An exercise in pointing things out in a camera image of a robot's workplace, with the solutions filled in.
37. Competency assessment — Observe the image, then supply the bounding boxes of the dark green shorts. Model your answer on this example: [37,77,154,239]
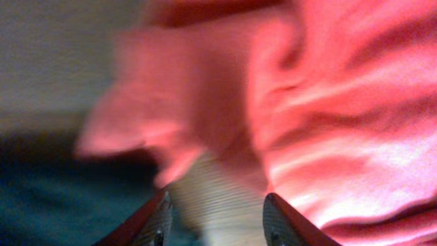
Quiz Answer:
[1,133,156,246]

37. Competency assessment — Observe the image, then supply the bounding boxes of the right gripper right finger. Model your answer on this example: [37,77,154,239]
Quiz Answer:
[262,193,341,246]

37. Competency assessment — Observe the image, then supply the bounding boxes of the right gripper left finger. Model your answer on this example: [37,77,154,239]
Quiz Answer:
[93,189,173,246]

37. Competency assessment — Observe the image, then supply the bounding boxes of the red t-shirt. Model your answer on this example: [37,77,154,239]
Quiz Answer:
[75,0,436,245]

